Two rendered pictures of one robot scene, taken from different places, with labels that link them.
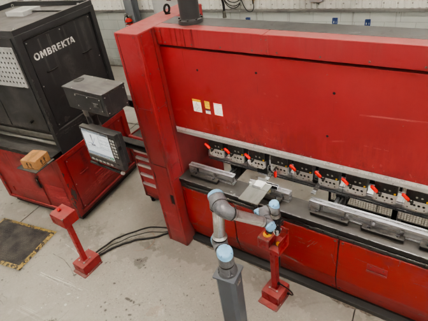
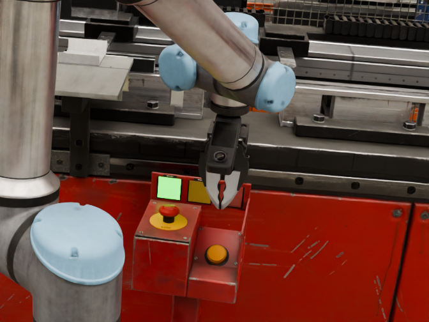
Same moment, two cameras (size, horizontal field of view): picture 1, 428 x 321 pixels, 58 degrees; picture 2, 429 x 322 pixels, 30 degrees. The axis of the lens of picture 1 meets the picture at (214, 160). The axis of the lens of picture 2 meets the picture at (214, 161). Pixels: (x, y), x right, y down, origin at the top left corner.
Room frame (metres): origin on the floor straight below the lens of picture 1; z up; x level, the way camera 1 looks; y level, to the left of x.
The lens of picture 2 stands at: (1.07, 0.47, 1.48)
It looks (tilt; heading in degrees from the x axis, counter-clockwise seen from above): 23 degrees down; 321
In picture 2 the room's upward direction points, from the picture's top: 5 degrees clockwise
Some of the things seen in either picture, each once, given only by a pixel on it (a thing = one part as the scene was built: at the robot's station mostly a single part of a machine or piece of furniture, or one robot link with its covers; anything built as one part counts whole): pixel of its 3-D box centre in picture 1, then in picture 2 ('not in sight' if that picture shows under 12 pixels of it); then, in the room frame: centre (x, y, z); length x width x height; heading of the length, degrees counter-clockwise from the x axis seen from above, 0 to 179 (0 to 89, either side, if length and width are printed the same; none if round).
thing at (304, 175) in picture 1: (304, 169); not in sight; (2.34, -0.69, 1.25); 0.15 x 0.09 x 0.17; 52
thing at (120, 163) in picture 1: (106, 145); not in sight; (2.88, 0.90, 1.42); 0.45 x 0.12 x 0.36; 50
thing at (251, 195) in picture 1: (255, 192); (82, 74); (2.46, -0.30, 1.00); 0.26 x 0.18 x 0.01; 142
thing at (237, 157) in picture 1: (238, 151); not in sight; (2.71, -0.22, 1.25); 0.15 x 0.09 x 0.17; 52
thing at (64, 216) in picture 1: (75, 239); not in sight; (2.84, 1.50, 0.41); 0.25 x 0.20 x 0.83; 142
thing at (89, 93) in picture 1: (106, 128); not in sight; (2.98, 0.89, 1.53); 0.51 x 0.25 x 0.85; 50
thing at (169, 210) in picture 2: not in sight; (168, 215); (2.17, -0.34, 0.79); 0.04 x 0.04 x 0.04
